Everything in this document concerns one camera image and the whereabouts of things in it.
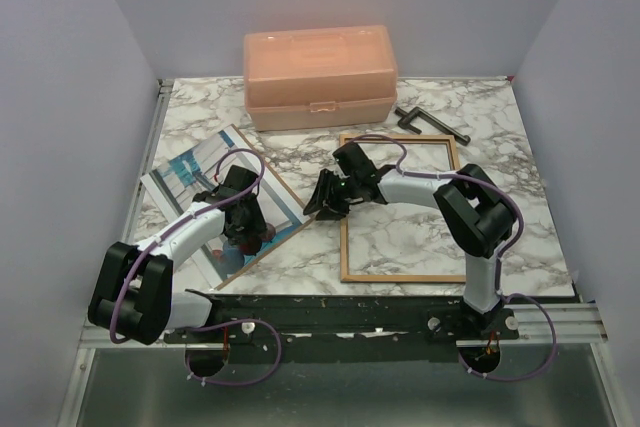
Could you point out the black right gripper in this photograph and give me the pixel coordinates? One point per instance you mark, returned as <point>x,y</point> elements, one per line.
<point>323,196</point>

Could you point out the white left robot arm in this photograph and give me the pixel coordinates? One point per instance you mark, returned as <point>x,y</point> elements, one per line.
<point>160,267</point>

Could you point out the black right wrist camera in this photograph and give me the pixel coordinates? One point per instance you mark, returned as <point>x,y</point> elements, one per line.
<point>353,161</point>

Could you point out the orange translucent plastic storage box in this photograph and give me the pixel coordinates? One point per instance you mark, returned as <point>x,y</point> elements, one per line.
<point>319,78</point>

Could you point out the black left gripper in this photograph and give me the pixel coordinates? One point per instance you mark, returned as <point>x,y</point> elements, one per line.
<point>258,226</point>

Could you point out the photo print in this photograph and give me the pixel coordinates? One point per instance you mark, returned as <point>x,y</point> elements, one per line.
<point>173,184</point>

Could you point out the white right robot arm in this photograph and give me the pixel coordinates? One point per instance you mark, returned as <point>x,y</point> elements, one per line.
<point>483,220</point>

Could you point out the aluminium extrusion table frame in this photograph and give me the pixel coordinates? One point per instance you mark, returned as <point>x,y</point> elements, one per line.
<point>74,396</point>

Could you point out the black metal crank handle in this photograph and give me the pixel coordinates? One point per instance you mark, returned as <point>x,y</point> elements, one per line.
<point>406,118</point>

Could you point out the blue wooden picture frame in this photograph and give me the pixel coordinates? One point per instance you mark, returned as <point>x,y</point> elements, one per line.
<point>400,242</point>

